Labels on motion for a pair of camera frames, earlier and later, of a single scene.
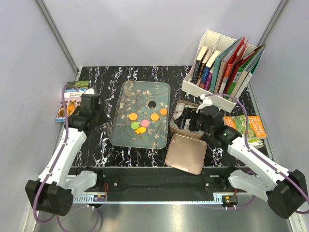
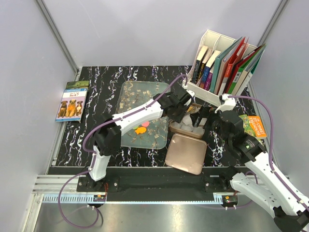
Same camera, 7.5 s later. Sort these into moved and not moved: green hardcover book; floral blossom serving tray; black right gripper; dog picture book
Moved: black right gripper
Not moved: dog picture book; green hardcover book; floral blossom serving tray
